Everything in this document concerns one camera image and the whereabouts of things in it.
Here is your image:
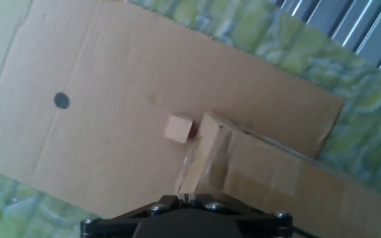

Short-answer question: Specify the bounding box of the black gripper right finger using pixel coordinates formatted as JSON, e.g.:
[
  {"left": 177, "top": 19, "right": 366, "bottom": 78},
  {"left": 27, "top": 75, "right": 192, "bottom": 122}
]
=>
[{"left": 187, "top": 194, "right": 294, "bottom": 238}]

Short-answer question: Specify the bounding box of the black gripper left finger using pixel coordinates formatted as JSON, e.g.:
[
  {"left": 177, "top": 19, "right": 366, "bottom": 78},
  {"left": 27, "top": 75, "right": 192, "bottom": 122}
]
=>
[{"left": 80, "top": 194, "right": 188, "bottom": 238}]

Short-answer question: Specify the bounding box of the brown cardboard box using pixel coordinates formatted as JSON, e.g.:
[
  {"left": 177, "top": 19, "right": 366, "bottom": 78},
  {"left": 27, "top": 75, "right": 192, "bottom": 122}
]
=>
[{"left": 173, "top": 111, "right": 381, "bottom": 238}]

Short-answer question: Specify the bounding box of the small wooden block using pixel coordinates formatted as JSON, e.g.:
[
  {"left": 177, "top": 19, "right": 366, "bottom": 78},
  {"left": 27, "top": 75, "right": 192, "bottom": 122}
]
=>
[{"left": 163, "top": 114, "right": 194, "bottom": 144}]

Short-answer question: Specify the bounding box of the green marble pattern mat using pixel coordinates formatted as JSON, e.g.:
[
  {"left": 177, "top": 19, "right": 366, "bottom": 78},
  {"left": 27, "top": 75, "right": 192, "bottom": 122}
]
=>
[{"left": 0, "top": 0, "right": 381, "bottom": 238}]

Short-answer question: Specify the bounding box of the flat brown cardboard sheet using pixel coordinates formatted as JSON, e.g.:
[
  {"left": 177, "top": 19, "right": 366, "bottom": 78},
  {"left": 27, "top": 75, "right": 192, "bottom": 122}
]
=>
[{"left": 0, "top": 0, "right": 345, "bottom": 219}]

